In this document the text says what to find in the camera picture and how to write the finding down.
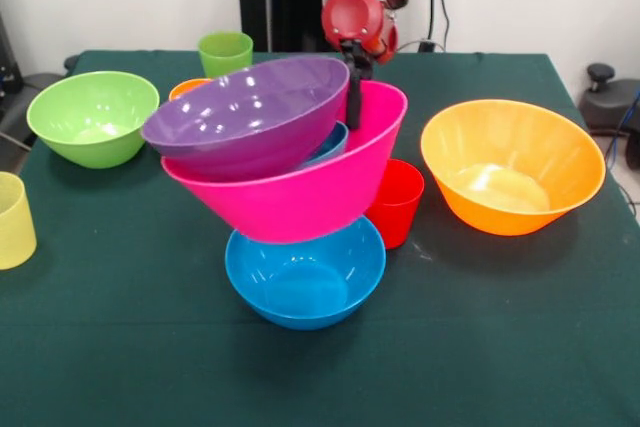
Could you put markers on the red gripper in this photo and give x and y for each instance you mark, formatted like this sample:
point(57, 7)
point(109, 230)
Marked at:
point(355, 12)

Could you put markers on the small blue plastic bowl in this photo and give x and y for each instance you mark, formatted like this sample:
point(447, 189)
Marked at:
point(332, 144)

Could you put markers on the purple plastic bowl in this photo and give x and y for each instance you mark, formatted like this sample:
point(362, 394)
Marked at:
point(240, 122)

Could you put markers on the pink plastic bowl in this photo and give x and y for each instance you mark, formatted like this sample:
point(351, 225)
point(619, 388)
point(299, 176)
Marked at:
point(300, 202)

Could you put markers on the red plastic cup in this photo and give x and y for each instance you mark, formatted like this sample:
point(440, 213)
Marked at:
point(395, 212)

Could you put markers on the green plastic cup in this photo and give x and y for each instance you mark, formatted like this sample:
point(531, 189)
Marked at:
point(225, 54)

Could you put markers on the large orange plastic bowl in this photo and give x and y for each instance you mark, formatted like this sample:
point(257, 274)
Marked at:
point(500, 147)

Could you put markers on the orange plastic cup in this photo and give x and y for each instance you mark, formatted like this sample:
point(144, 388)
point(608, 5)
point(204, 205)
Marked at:
point(187, 87)

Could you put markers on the large blue plastic bowl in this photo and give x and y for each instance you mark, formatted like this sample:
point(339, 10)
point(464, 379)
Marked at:
point(305, 287)

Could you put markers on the black wheeled base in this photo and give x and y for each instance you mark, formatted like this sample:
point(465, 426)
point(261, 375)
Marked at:
point(607, 102)

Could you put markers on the dark green tablecloth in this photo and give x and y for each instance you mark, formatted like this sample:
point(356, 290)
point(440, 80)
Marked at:
point(450, 322)

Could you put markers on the green plastic bowl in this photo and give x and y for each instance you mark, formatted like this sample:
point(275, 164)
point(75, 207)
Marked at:
point(90, 117)

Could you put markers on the black equipment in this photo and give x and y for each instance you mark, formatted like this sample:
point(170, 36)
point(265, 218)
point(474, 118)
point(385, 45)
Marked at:
point(7, 72)

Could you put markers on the yellow plastic cup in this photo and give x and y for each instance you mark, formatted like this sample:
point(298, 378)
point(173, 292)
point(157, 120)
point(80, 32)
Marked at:
point(15, 227)

